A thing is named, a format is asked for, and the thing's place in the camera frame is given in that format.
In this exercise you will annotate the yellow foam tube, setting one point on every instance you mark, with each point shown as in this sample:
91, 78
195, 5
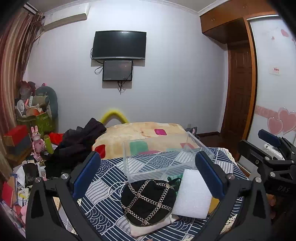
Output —
111, 114

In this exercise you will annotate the beige blanket with coloured squares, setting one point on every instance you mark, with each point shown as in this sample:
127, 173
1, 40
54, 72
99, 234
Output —
129, 133

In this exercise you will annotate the floor clutter pile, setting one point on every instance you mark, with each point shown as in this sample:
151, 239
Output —
16, 197

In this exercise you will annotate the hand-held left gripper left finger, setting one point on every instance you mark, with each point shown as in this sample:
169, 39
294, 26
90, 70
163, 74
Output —
87, 171

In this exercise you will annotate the white sliding wardrobe door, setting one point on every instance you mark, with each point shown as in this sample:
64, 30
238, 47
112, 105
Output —
270, 46

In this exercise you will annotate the pile of stuffed toys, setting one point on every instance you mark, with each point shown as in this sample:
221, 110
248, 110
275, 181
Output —
29, 99

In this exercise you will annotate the green cylinder tube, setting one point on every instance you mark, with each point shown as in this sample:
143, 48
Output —
49, 144

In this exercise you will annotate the green cardboard box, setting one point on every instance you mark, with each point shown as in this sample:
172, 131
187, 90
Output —
45, 122

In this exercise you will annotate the pink heart wall stickers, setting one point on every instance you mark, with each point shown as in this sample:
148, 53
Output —
283, 121

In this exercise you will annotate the dark green fabric item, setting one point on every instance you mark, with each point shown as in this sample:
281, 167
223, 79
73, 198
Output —
174, 184

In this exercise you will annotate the striped brown curtain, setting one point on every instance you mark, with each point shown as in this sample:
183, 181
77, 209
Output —
13, 64

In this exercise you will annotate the black wall television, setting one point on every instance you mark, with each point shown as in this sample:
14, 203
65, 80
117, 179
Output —
119, 44

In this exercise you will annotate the navy white patterned blanket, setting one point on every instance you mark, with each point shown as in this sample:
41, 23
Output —
104, 199

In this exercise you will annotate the grey curved pillow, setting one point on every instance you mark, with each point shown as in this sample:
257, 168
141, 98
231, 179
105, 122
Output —
52, 97

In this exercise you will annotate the clear plastic storage box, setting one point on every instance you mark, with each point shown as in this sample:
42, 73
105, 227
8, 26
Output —
161, 155

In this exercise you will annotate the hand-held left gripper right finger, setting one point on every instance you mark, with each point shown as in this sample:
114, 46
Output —
209, 176

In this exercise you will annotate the brown wooden door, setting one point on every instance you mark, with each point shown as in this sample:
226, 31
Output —
238, 92

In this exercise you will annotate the beige fabric pouch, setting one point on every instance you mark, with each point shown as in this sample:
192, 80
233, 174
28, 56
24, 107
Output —
150, 229

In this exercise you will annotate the wooden overhead cabinet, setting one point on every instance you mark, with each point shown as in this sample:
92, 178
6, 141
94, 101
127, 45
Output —
222, 25

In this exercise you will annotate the white air conditioner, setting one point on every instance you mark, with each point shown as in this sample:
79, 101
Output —
67, 18

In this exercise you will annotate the white foam block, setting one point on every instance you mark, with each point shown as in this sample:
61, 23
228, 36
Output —
193, 197

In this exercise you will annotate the black clothes pile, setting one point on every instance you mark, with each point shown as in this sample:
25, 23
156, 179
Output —
74, 143

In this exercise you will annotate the red box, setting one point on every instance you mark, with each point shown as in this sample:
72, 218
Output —
16, 133

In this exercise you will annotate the small black wall monitor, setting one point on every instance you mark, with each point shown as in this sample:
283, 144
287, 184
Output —
117, 70

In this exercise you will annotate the white power strip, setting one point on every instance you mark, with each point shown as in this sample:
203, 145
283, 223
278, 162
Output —
274, 151

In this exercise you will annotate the pink rabbit toy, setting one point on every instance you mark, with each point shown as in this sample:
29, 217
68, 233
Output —
37, 142

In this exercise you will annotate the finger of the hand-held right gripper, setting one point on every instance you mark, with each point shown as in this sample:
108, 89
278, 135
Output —
252, 150
269, 136

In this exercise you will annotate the red cloth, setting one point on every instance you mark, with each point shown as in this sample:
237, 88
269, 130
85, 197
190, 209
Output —
56, 138

